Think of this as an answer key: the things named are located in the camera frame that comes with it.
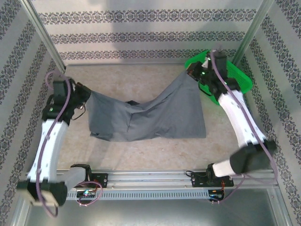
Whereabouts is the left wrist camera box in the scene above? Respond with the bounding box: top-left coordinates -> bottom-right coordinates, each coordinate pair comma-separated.
52,80 -> 69,99

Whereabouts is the grey t-shirt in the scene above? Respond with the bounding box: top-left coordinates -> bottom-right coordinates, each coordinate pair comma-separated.
86,71 -> 207,142

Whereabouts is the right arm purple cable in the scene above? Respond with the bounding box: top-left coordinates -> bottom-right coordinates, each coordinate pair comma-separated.
210,50 -> 279,203

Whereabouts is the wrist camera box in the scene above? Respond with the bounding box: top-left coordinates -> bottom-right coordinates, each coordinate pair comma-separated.
52,80 -> 69,99
211,50 -> 227,73

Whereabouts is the grey metal sheet panel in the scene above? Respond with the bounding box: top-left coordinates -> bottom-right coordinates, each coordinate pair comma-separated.
23,199 -> 283,226

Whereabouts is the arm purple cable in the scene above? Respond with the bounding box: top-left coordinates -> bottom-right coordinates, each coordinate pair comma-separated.
210,50 -> 279,203
35,70 -> 103,218

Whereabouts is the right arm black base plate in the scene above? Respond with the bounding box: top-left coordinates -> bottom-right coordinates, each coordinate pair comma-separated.
190,171 -> 235,188

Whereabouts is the aluminium frame post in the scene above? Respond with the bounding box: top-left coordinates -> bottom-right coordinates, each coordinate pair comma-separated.
230,0 -> 276,69
23,0 -> 67,74

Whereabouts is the slotted grey cable duct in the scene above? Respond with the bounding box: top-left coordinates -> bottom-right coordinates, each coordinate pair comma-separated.
67,189 -> 210,201

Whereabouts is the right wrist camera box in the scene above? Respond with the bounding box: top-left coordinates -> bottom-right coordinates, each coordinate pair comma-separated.
211,50 -> 227,73

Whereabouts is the green plastic basket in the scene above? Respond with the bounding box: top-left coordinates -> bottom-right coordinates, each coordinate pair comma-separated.
184,50 -> 253,106

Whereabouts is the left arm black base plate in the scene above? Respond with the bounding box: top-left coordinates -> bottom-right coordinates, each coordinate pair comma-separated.
77,173 -> 109,189

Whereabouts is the aluminium mounting rail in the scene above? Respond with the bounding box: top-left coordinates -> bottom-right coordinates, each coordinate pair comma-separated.
56,169 -> 276,189

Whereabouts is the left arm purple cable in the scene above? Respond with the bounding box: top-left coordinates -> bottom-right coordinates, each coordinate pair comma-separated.
35,70 -> 103,218

